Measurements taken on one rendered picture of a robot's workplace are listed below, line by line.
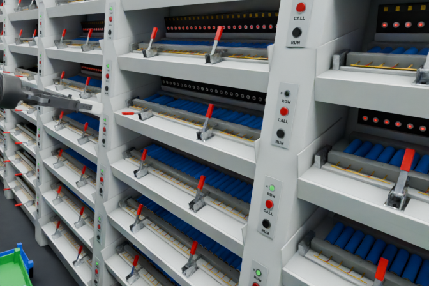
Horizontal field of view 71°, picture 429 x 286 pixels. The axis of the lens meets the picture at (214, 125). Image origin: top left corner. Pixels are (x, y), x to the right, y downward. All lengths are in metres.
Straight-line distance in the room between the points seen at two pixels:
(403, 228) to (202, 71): 0.51
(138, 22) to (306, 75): 0.70
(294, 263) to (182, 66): 0.52
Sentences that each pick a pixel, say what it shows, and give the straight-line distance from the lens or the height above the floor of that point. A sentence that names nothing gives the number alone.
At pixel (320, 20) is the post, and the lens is 0.58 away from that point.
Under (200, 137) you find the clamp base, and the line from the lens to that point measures 0.76.
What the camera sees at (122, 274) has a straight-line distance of 1.23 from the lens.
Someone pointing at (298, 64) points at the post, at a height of 1.08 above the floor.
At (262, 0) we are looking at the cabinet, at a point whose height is 1.26.
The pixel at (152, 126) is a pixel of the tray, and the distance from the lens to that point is 0.89.
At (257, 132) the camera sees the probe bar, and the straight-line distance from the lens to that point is 0.71.
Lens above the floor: 1.05
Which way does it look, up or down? 10 degrees down
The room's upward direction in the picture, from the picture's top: 7 degrees clockwise
